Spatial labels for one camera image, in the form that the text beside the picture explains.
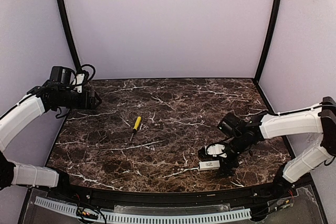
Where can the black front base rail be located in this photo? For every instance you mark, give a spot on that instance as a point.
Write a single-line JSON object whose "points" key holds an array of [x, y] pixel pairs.
{"points": [[252, 196]]}

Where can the yellow handled screwdriver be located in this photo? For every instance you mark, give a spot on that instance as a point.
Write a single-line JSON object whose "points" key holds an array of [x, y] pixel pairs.
{"points": [[136, 127]]}

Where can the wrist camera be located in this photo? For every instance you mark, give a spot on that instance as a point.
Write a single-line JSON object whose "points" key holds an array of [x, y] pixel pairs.
{"points": [[216, 150], [78, 82]]}

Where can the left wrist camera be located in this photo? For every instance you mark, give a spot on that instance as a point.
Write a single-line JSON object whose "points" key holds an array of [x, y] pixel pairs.
{"points": [[78, 82]]}

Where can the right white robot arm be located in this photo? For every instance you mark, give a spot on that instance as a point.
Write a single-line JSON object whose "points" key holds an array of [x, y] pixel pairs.
{"points": [[242, 135]]}

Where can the right black frame post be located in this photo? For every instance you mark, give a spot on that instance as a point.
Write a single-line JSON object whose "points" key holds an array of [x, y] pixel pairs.
{"points": [[268, 39]]}

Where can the white remote control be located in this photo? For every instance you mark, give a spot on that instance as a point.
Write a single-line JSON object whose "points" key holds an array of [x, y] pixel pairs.
{"points": [[209, 165]]}

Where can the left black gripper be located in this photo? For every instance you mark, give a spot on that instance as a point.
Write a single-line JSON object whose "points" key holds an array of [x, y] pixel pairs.
{"points": [[89, 99]]}

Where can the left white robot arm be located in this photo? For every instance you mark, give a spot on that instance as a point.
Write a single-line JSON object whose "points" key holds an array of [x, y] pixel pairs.
{"points": [[63, 89]]}

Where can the left black frame post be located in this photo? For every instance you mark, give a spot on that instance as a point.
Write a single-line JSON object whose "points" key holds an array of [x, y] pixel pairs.
{"points": [[68, 33]]}

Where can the white slotted cable duct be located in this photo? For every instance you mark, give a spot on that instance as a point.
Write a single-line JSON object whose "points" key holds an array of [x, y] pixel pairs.
{"points": [[132, 214]]}

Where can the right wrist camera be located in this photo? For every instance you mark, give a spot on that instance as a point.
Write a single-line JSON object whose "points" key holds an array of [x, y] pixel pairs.
{"points": [[216, 150]]}

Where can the black frame post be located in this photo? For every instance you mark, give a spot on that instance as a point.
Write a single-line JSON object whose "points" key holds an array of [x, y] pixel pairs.
{"points": [[68, 33], [268, 39]]}

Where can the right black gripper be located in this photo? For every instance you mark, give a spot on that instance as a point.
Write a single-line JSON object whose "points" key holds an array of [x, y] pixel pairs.
{"points": [[228, 161]]}

